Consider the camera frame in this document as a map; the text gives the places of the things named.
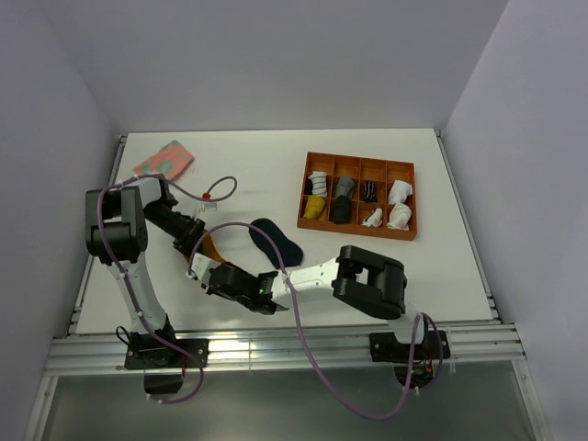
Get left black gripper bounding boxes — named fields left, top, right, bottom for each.
left=144, top=202, right=206, bottom=259

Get mustard yellow striped sock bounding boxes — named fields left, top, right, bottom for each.
left=183, top=232, right=226, bottom=264

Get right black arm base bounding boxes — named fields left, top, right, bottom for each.
left=368, top=331, right=451, bottom=390

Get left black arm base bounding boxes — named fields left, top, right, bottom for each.
left=115, top=324, right=209, bottom=402

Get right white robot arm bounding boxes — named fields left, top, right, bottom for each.
left=189, top=245, right=430, bottom=358

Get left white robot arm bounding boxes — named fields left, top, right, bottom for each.
left=85, top=175, right=205, bottom=367

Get pink green patterned socks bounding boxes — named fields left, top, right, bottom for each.
left=133, top=140, right=194, bottom=180

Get navy blue sock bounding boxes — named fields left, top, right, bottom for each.
left=249, top=218, right=304, bottom=269

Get yellow rolled sock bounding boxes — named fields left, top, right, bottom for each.
left=302, top=196, right=328, bottom=221

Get black white striped rolled sock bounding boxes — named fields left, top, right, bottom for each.
left=305, top=171, right=328, bottom=198

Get dark grey rolled sock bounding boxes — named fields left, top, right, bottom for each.
left=331, top=195, right=353, bottom=225

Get light grey rolled sock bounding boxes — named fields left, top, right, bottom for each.
left=334, top=175, right=355, bottom=198

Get orange divided tray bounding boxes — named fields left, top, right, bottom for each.
left=297, top=152, right=418, bottom=241

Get small white rolled sock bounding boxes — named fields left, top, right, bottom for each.
left=361, top=208, right=383, bottom=228

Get black patterned rolled sock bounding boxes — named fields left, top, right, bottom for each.
left=362, top=181, right=378, bottom=203

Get lower white rolled sock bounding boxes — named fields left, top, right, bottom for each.
left=387, top=203, right=413, bottom=231

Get upper white rolled sock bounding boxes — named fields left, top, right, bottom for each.
left=388, top=180, right=413, bottom=205

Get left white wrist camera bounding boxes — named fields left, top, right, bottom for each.
left=197, top=192, right=218, bottom=215

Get aluminium front rail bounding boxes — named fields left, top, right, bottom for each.
left=43, top=323, right=526, bottom=377

